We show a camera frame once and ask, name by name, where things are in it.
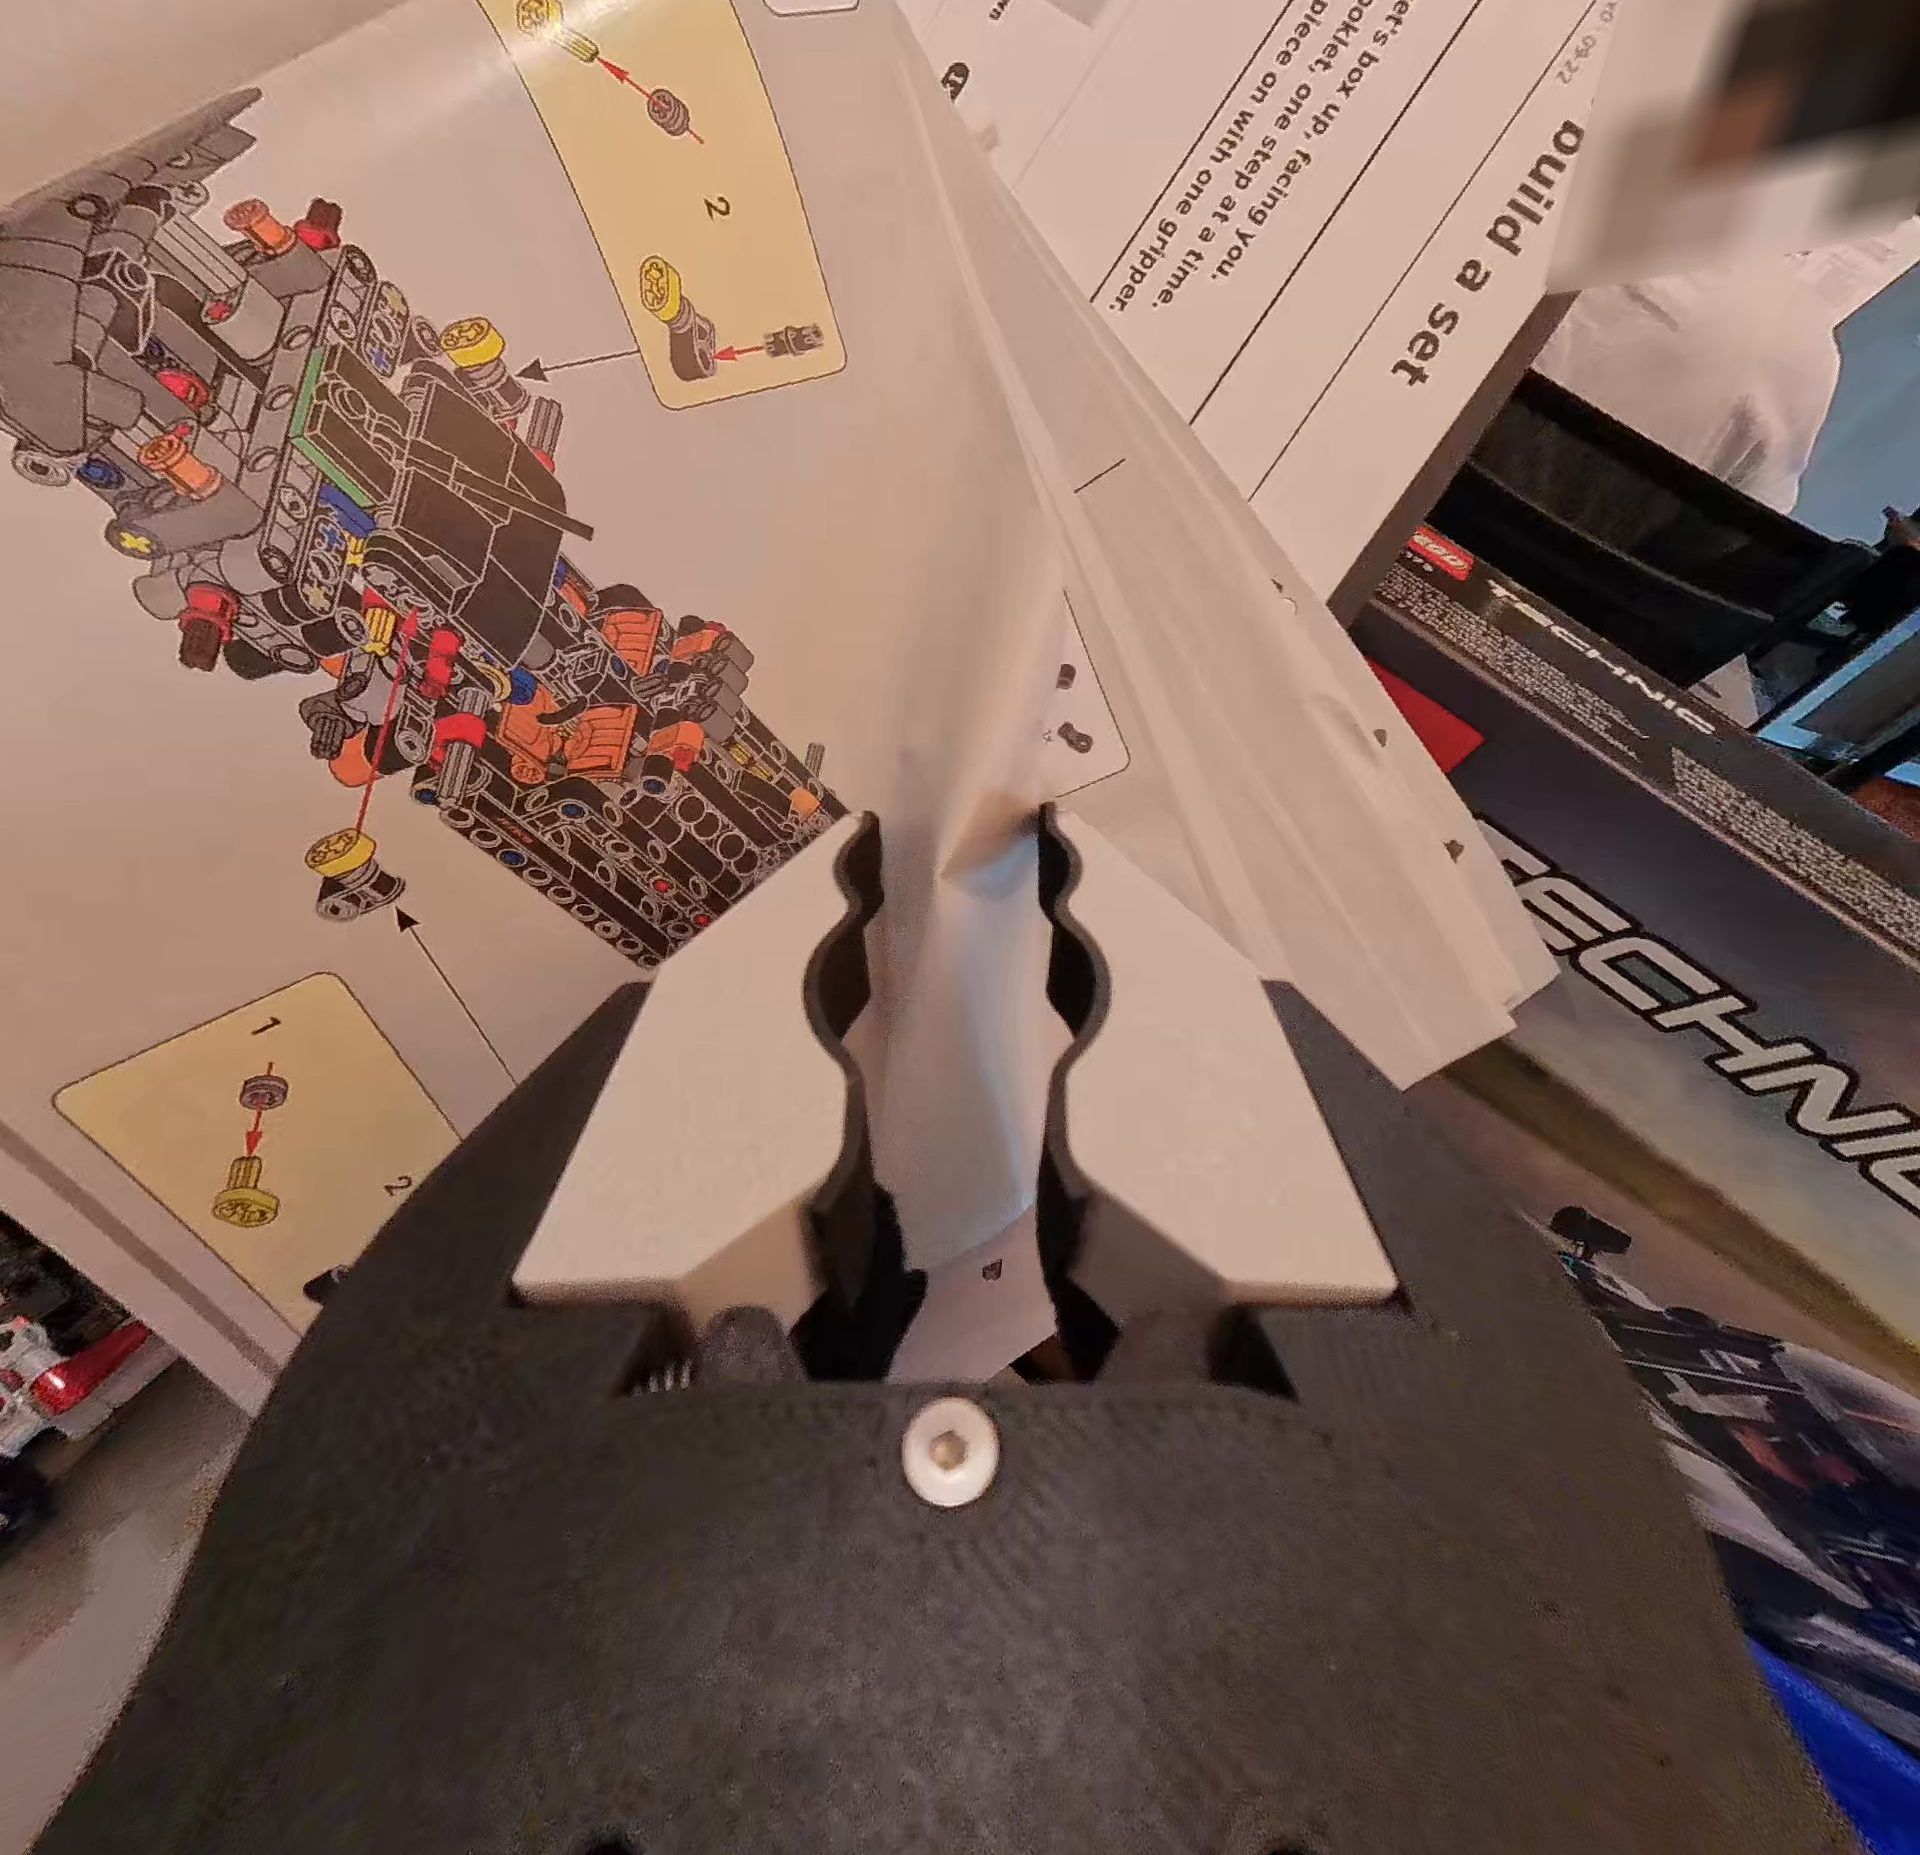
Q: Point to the dark printed lego box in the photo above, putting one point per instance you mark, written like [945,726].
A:
[1726,985]

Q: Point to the blue plastic bin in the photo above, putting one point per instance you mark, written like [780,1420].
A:
[1845,1765]

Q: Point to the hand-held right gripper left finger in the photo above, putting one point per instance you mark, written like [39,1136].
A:
[706,1136]

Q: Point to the large lego vehicle chassis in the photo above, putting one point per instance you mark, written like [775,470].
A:
[60,1374]

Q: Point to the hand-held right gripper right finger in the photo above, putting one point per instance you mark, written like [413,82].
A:
[1215,1136]

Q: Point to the lego instruction booklet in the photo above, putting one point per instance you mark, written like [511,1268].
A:
[749,459]

